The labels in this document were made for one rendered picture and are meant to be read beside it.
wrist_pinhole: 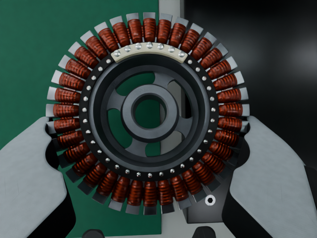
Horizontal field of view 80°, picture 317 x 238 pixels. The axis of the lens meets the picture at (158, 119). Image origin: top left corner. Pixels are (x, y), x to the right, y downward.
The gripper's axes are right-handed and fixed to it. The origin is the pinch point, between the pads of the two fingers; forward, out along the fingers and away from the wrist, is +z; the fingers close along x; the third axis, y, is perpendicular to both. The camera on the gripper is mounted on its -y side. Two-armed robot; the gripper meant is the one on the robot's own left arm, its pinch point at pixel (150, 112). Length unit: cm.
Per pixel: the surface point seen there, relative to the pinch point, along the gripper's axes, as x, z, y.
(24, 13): -11.2, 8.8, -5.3
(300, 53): 12.7, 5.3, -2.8
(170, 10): 1.9, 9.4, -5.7
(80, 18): -6.2, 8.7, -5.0
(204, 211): 4.5, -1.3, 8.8
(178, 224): 2.6, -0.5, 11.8
